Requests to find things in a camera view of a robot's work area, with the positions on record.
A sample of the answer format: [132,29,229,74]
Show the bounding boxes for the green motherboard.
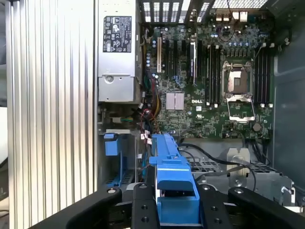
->
[142,14,275,140]

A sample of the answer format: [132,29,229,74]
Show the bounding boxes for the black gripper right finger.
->
[198,184,305,229]

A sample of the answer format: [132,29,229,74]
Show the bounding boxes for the black RAM slot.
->
[259,44,264,107]
[217,44,222,107]
[267,43,273,108]
[209,44,214,106]
[254,44,259,107]
[205,44,210,106]
[213,44,218,107]
[263,44,267,107]

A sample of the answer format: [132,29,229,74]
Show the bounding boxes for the grey metal disk bay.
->
[99,128,153,189]

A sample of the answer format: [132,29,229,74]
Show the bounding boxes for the silver chipset heatsink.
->
[165,93,185,111]

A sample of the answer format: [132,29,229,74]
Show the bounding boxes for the yellow red power wires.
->
[140,78,163,120]

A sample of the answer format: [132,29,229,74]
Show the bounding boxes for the CPU socket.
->
[221,61,254,95]

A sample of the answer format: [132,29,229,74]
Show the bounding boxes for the white expansion slot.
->
[156,36,163,73]

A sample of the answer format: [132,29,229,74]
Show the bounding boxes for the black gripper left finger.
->
[28,183,160,229]

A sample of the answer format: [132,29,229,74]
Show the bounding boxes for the black PC case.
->
[94,0,305,229]

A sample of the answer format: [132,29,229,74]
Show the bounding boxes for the metal socket cover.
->
[226,94,256,124]

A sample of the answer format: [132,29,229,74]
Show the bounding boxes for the silver power supply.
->
[97,0,142,103]

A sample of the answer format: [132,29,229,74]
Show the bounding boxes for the black graphics card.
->
[189,35,199,86]

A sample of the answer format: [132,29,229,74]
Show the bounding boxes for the black expansion slot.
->
[173,39,178,77]
[165,39,171,77]

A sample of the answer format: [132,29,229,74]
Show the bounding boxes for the blue plastic bay bracket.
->
[104,133,123,187]

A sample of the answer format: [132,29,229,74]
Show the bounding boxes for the black wire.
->
[177,142,258,193]

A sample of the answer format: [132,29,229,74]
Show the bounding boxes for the hard disk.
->
[149,134,203,226]

